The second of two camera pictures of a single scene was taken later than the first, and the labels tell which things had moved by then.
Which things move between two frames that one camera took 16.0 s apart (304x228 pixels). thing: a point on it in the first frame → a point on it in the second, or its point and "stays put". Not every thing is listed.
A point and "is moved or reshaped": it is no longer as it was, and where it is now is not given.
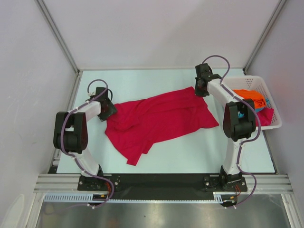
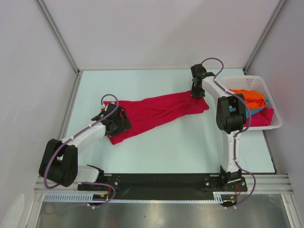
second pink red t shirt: [265, 116] stays put
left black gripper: [112, 110] → [125, 125]
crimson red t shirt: [139, 122] is moved or reshaped
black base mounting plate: [161, 186] stays put
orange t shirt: [259, 100] stays put
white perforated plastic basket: [254, 82] stays put
